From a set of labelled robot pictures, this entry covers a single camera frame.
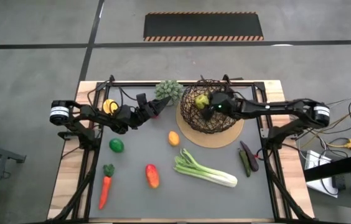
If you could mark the black aluminium table frame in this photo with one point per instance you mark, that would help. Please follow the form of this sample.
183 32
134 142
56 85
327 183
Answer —
85 174

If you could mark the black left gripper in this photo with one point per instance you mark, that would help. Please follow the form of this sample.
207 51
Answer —
144 112

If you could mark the green cucumber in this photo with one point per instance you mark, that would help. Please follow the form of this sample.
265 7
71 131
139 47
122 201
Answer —
245 163

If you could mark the white box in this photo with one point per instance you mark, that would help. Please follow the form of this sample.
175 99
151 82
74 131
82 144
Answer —
314 161

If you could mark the black hazard-striped floor mat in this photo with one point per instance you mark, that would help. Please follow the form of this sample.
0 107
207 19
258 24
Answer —
203 25

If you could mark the small orange fruit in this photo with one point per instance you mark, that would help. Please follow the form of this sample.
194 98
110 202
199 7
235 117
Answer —
174 138

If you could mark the orange carrot with green top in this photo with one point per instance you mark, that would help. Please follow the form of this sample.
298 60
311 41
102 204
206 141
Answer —
105 188

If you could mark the green celery bunch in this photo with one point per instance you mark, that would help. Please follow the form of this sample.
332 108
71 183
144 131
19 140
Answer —
206 172

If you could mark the round green lime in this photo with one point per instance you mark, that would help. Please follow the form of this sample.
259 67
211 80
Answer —
116 145

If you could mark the red and yellow mango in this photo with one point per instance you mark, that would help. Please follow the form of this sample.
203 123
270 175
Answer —
152 176

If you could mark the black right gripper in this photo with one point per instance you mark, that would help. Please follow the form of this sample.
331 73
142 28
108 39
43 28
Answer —
225 105

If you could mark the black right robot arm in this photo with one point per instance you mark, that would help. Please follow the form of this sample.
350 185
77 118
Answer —
272 107

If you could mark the potted green succulent plant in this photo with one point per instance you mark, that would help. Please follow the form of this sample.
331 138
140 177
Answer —
169 90

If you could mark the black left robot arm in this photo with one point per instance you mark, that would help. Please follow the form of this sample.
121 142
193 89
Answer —
97 116

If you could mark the dark purple eggplant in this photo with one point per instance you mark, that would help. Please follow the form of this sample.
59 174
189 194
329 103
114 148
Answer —
251 158

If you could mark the round wooden board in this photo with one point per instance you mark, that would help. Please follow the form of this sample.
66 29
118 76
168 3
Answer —
206 140

